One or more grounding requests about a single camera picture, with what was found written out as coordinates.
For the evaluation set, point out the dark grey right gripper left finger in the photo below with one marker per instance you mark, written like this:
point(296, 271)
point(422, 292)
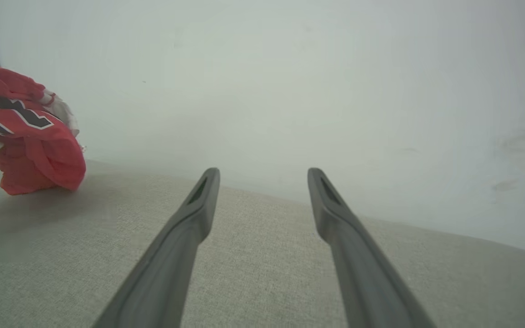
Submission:
point(178, 255)

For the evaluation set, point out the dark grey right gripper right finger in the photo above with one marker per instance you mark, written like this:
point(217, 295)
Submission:
point(358, 264)

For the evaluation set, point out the red and white jersey shirt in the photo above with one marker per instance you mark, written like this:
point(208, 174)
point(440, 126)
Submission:
point(39, 150)

